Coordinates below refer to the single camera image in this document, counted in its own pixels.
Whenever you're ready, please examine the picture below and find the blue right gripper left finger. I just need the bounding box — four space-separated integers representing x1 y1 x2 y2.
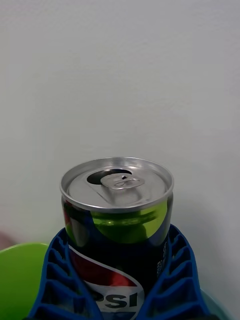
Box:
26 227 105 320

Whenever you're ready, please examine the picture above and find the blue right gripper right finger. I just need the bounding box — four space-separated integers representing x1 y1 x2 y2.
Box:
136 224 212 320

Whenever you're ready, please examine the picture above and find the black drink can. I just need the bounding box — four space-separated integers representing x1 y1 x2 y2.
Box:
59 156 175 320

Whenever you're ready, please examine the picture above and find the green plastic waste bin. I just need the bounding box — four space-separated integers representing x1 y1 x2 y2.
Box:
0 242 50 320

